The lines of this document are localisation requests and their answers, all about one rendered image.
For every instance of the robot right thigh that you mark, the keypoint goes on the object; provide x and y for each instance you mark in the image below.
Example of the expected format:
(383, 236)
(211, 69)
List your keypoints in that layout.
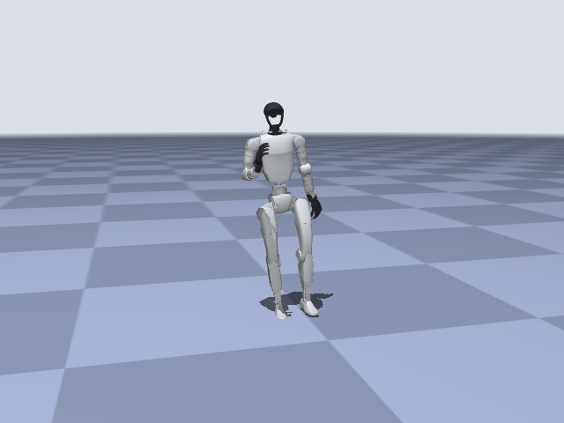
(269, 229)

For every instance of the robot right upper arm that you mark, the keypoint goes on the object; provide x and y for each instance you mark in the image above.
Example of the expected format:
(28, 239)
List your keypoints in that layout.
(249, 156)

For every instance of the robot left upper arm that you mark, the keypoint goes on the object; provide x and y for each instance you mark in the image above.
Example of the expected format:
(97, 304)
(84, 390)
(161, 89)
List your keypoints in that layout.
(301, 153)

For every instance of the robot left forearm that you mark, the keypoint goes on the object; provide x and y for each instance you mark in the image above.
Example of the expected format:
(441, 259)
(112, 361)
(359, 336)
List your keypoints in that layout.
(308, 184)

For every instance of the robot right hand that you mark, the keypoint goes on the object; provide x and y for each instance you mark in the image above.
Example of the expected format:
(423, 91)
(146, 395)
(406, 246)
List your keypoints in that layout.
(260, 153)

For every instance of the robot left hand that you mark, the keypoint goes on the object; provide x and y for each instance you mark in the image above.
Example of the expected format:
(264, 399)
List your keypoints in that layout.
(316, 206)

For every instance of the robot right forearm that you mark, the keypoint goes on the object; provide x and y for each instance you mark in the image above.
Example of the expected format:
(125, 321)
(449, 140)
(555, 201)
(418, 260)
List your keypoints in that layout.
(250, 174)

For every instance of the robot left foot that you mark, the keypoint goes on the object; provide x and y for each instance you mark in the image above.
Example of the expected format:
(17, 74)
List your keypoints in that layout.
(308, 307)

